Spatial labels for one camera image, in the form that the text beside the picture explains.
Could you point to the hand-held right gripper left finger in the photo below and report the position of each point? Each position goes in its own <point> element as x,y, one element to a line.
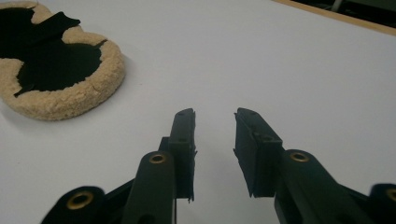
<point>183,161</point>

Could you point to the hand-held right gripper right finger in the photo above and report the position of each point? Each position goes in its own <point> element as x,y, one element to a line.
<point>258,168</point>

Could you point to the beige fleece black cloth garment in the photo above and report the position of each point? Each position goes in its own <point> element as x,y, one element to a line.
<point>77,99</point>

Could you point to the grey metal stand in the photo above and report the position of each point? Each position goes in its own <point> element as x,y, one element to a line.
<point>336,4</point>

